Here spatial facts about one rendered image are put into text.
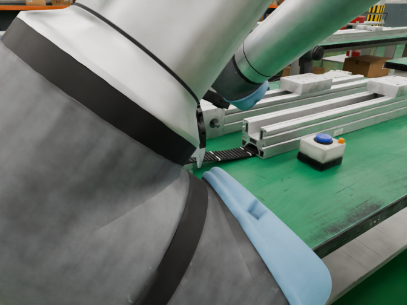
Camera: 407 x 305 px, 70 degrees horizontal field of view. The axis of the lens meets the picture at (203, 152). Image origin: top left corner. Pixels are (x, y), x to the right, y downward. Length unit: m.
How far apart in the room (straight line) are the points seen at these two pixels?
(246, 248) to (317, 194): 0.53
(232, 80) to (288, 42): 0.12
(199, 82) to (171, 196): 0.06
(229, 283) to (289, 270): 0.03
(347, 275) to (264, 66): 1.02
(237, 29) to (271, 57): 0.29
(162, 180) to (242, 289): 0.07
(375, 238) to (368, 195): 0.83
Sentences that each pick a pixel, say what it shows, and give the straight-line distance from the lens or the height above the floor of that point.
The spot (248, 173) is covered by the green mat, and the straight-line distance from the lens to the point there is 0.72.
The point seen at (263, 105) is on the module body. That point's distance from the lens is 0.99.
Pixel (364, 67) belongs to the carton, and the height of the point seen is 0.38.
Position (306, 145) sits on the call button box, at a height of 0.83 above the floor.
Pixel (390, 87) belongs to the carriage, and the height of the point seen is 0.90.
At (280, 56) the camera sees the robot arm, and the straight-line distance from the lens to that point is 0.45.
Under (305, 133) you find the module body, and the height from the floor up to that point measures 0.82.
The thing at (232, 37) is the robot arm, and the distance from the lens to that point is 0.17.
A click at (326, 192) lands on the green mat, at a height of 0.78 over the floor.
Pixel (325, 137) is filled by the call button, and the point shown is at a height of 0.85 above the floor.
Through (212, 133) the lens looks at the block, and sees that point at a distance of 0.90.
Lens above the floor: 1.15
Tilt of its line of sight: 27 degrees down
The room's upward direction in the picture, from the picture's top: straight up
